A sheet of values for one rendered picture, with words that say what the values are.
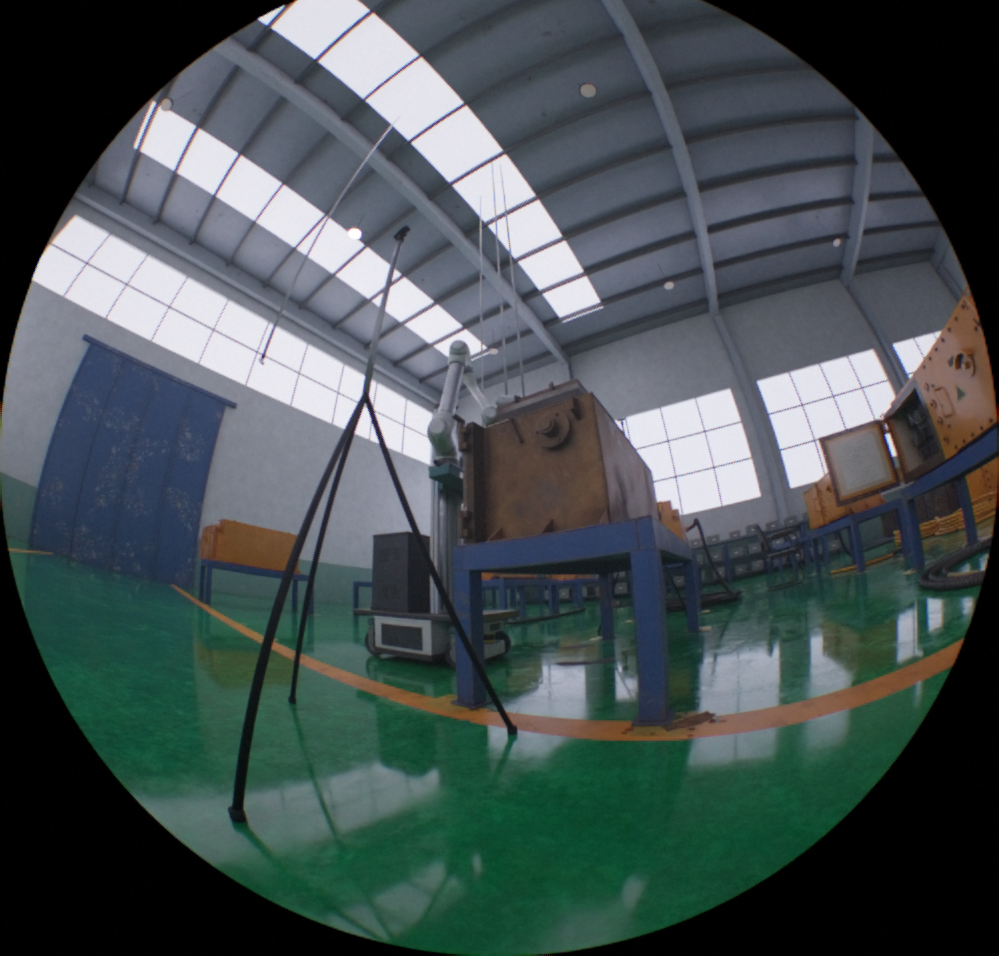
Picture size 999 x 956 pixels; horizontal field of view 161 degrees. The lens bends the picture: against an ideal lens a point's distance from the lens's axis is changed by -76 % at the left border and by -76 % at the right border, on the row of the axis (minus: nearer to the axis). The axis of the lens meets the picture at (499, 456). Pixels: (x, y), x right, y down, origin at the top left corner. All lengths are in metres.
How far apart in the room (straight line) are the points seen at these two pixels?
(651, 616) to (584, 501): 0.55
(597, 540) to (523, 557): 0.27
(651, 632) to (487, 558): 0.63
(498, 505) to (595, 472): 0.46
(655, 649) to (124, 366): 10.57
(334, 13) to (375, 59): 1.51
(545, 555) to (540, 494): 0.37
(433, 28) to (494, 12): 1.18
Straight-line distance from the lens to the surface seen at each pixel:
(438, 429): 2.03
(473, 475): 1.58
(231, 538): 5.86
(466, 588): 1.36
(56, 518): 9.67
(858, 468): 3.19
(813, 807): 0.74
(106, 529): 9.46
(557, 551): 1.16
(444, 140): 8.97
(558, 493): 1.44
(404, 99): 8.82
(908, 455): 3.38
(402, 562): 2.31
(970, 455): 2.57
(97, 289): 11.80
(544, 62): 8.48
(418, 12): 8.65
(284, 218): 10.81
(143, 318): 11.30
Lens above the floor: 0.45
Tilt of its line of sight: 22 degrees up
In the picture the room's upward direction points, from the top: 2 degrees counter-clockwise
